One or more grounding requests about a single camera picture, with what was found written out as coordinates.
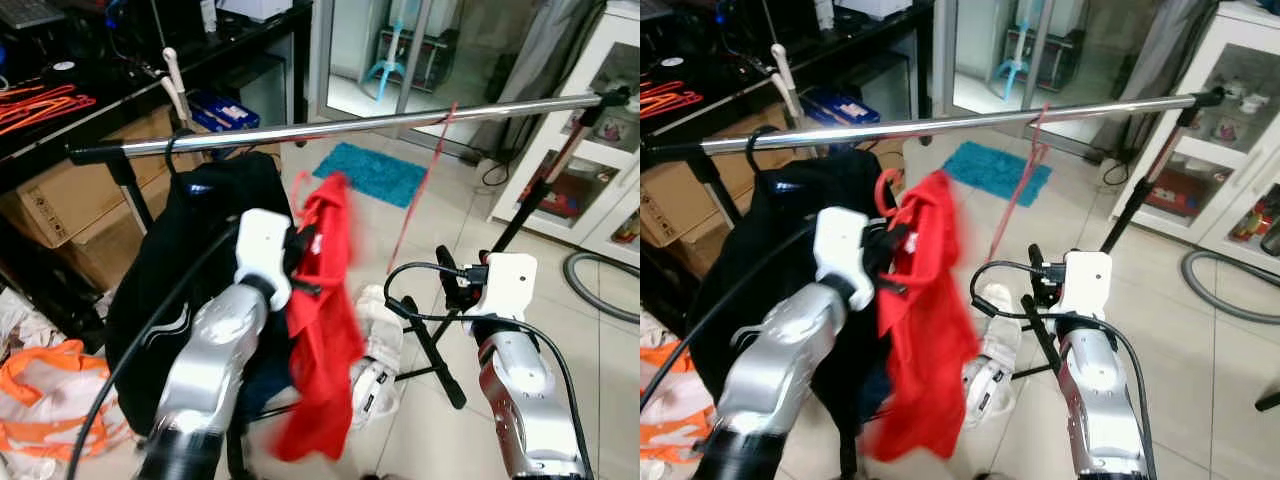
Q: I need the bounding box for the silver clothes rail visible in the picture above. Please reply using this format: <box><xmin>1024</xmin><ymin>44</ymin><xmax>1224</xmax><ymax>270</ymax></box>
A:
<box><xmin>68</xmin><ymin>88</ymin><xmax>633</xmax><ymax>166</ymax></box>
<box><xmin>640</xmin><ymin>88</ymin><xmax>1226</xmax><ymax>159</ymax></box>

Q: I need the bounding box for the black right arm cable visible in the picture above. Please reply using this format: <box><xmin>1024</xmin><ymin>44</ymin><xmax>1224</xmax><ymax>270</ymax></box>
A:
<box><xmin>383</xmin><ymin>260</ymin><xmax>593</xmax><ymax>480</ymax></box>
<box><xmin>968</xmin><ymin>258</ymin><xmax>1158</xmax><ymax>480</ymax></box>

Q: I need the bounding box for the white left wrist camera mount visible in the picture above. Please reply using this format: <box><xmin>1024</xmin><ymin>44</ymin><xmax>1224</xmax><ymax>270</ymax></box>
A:
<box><xmin>235</xmin><ymin>208</ymin><xmax>293</xmax><ymax>311</ymax></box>
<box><xmin>812</xmin><ymin>207</ymin><xmax>876</xmax><ymax>311</ymax></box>

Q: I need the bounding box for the red knit shirt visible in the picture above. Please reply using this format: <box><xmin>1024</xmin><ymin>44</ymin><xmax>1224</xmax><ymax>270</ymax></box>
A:
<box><xmin>862</xmin><ymin>170</ymin><xmax>983</xmax><ymax>463</ymax></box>
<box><xmin>272</xmin><ymin>172</ymin><xmax>367</xmax><ymax>463</ymax></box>

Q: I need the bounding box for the white glass door cabinet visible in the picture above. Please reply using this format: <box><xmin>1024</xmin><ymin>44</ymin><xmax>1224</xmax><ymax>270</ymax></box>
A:
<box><xmin>488</xmin><ymin>0</ymin><xmax>641</xmax><ymax>266</ymax></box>
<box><xmin>1108</xmin><ymin>0</ymin><xmax>1280</xmax><ymax>271</ymax></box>

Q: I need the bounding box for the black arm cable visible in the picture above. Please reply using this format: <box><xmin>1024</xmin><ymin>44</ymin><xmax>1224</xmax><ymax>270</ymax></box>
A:
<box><xmin>968</xmin><ymin>258</ymin><xmax>1158</xmax><ymax>480</ymax></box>
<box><xmin>640</xmin><ymin>225</ymin><xmax>816</xmax><ymax>411</ymax></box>
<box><xmin>383</xmin><ymin>260</ymin><xmax>593</xmax><ymax>480</ymax></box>
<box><xmin>65</xmin><ymin>225</ymin><xmax>241</xmax><ymax>480</ymax></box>

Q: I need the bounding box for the black jacket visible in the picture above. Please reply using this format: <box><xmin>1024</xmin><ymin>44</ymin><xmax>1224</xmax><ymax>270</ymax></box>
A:
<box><xmin>685</xmin><ymin>150</ymin><xmax>891</xmax><ymax>441</ymax></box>
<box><xmin>105</xmin><ymin>152</ymin><xmax>296</xmax><ymax>436</ymax></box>

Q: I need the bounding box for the white plastic bag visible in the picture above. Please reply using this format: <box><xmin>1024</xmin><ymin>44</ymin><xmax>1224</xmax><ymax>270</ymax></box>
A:
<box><xmin>962</xmin><ymin>283</ymin><xmax>1021</xmax><ymax>431</ymax></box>
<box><xmin>350</xmin><ymin>285</ymin><xmax>406</xmax><ymax>431</ymax></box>

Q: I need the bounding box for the orange clothes hanger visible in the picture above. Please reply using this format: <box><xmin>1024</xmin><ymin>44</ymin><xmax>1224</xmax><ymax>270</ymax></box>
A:
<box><xmin>0</xmin><ymin>85</ymin><xmax>97</xmax><ymax>137</ymax></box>
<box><xmin>640</xmin><ymin>80</ymin><xmax>707</xmax><ymax>122</ymax></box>

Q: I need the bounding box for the teal floor mat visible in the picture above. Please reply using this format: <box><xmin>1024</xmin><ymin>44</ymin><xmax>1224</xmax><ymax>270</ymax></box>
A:
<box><xmin>312</xmin><ymin>142</ymin><xmax>429</xmax><ymax>209</ymax></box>
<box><xmin>942</xmin><ymin>140</ymin><xmax>1053</xmax><ymax>208</ymax></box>

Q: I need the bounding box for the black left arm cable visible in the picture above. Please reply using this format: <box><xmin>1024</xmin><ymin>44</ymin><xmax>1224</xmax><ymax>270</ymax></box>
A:
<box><xmin>640</xmin><ymin>225</ymin><xmax>816</xmax><ymax>411</ymax></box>
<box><xmin>65</xmin><ymin>225</ymin><xmax>241</xmax><ymax>480</ymax></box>

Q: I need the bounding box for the grey vacuum hose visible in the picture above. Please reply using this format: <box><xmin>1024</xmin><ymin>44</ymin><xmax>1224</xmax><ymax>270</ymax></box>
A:
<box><xmin>563</xmin><ymin>250</ymin><xmax>641</xmax><ymax>323</ymax></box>
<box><xmin>1180</xmin><ymin>248</ymin><xmax>1280</xmax><ymax>326</ymax></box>

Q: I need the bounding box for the blue box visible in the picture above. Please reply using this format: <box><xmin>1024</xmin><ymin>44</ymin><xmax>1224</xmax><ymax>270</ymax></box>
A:
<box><xmin>188</xmin><ymin>90</ymin><xmax>261</xmax><ymax>133</ymax></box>
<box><xmin>800</xmin><ymin>88</ymin><xmax>881</xmax><ymax>129</ymax></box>

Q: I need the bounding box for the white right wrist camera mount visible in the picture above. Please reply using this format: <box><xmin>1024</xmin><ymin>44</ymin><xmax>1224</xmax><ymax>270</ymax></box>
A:
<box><xmin>1060</xmin><ymin>250</ymin><xmax>1114</xmax><ymax>321</ymax></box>
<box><xmin>470</xmin><ymin>253</ymin><xmax>538</xmax><ymax>323</ymax></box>

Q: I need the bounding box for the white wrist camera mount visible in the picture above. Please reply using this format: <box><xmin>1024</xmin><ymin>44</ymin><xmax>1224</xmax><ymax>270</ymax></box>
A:
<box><xmin>1060</xmin><ymin>250</ymin><xmax>1114</xmax><ymax>321</ymax></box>
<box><xmin>470</xmin><ymin>253</ymin><xmax>538</xmax><ymax>323</ymax></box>
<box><xmin>812</xmin><ymin>207</ymin><xmax>876</xmax><ymax>311</ymax></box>
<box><xmin>235</xmin><ymin>208</ymin><xmax>293</xmax><ymax>311</ymax></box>

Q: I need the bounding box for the orange and white bag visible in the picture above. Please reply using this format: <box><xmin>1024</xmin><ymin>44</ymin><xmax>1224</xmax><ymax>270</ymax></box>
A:
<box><xmin>640</xmin><ymin>340</ymin><xmax>717</xmax><ymax>461</ymax></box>
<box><xmin>0</xmin><ymin>340</ymin><xmax>131</xmax><ymax>461</ymax></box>

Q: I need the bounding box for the black rack foot bar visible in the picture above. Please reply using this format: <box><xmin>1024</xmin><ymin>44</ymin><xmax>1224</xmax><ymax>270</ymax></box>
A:
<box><xmin>398</xmin><ymin>295</ymin><xmax>468</xmax><ymax>411</ymax></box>
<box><xmin>1020</xmin><ymin>295</ymin><xmax>1063</xmax><ymax>377</ymax></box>

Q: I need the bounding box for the black clothes hanger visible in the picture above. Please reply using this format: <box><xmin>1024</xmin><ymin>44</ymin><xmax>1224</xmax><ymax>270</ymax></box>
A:
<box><xmin>744</xmin><ymin>124</ymin><xmax>782</xmax><ymax>176</ymax></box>
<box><xmin>164</xmin><ymin>128</ymin><xmax>197</xmax><ymax>177</ymax></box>

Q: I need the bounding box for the black shelf unit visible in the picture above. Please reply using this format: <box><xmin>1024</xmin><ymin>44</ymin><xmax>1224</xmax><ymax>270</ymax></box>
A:
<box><xmin>0</xmin><ymin>0</ymin><xmax>313</xmax><ymax>196</ymax></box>
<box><xmin>640</xmin><ymin>0</ymin><xmax>936</xmax><ymax>171</ymax></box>

